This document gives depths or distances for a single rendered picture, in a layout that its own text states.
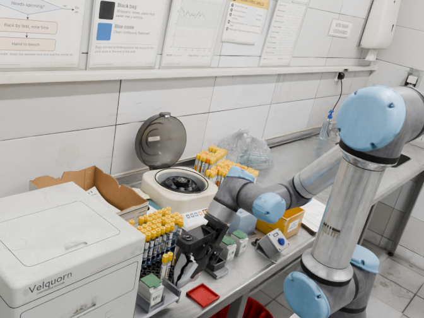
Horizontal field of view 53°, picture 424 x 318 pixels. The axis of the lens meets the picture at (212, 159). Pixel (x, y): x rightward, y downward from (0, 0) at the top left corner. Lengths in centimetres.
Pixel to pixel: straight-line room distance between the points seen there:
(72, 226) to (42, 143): 59
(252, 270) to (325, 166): 47
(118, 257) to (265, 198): 39
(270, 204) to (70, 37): 77
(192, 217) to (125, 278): 60
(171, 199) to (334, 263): 67
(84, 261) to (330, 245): 49
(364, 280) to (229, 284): 40
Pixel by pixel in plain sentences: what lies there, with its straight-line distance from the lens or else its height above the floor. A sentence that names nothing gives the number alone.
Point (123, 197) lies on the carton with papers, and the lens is 142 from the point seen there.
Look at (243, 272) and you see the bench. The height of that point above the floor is 88.
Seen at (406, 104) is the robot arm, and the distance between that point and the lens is 85.
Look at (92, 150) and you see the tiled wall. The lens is 157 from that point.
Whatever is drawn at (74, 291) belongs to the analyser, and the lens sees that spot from 85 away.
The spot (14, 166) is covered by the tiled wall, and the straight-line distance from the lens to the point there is 144.
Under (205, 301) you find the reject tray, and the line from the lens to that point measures 123.
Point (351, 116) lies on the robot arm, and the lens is 84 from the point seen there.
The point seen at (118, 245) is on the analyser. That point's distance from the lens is 86.
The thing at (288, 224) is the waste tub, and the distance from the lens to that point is 154.
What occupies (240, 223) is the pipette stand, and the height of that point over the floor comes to 95.
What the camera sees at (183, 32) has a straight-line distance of 168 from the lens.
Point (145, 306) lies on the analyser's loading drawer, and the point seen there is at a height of 93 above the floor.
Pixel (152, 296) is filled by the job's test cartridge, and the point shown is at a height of 96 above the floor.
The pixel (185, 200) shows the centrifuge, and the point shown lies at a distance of 145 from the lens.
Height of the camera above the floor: 167
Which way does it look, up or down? 22 degrees down
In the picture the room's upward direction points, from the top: 12 degrees clockwise
